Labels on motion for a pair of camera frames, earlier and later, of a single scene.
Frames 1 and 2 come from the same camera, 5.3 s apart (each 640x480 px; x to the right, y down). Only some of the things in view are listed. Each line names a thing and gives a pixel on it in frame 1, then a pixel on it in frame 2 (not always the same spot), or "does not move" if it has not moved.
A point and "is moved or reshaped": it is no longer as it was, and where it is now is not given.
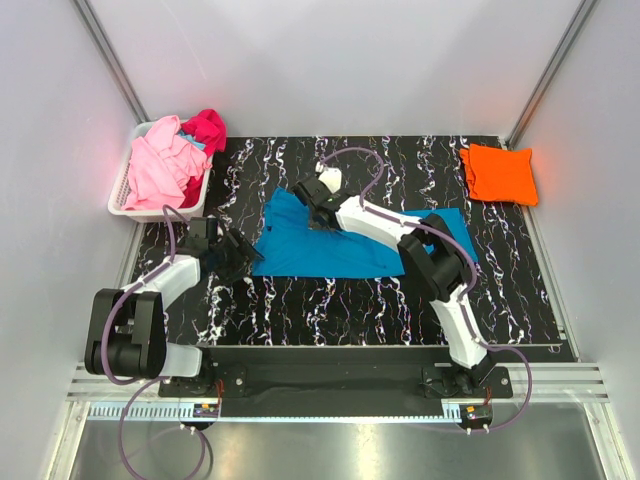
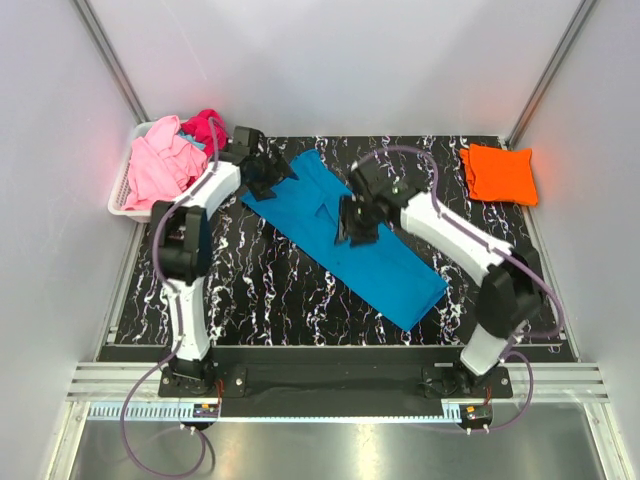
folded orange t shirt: [500, 174] does not move
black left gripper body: [228, 261] to [264, 178]
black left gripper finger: [242, 245] to [280, 166]
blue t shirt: [291, 243] is moved or reshaped
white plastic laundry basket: [118, 192] does not move
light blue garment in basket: [191, 140] does not move
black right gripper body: [313, 225] to [364, 223]
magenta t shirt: [208, 127] does not move
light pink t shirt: [163, 166] does not move
